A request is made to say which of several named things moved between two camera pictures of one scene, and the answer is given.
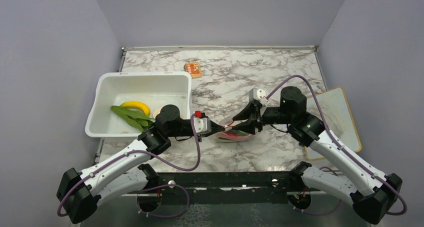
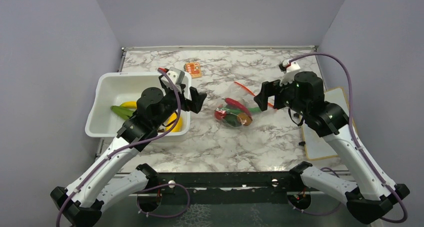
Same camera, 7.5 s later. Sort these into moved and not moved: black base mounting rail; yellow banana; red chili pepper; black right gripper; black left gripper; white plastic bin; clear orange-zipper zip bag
Moved: black left gripper; black right gripper; clear orange-zipper zip bag; red chili pepper
Not moved: yellow banana; black base mounting rail; white plastic bin
